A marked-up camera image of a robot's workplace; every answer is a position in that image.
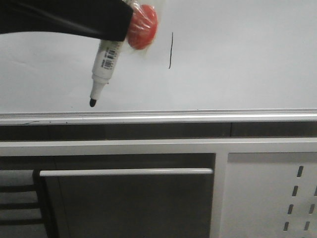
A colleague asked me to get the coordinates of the black tapered gripper finger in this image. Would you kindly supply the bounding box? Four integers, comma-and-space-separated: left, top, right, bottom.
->
0, 0, 133, 42

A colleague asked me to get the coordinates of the white whiteboard marker black tip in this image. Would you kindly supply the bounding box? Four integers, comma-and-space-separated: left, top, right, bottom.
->
89, 40, 123, 107

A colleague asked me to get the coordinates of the black drawn marker stroke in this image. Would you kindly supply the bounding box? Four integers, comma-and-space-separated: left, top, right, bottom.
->
168, 32, 174, 69

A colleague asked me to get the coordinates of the grey panel with white rim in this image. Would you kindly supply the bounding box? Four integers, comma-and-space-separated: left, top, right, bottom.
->
40, 168, 213, 238

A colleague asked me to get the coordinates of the white perforated metal panel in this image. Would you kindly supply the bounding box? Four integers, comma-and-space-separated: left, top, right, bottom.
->
221, 152, 317, 238

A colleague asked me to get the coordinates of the white whiteboard with aluminium frame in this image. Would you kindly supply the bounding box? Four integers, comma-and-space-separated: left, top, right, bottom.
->
0, 0, 317, 125

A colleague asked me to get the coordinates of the white metal desk frame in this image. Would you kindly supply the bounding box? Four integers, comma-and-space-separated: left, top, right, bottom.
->
0, 138, 317, 238

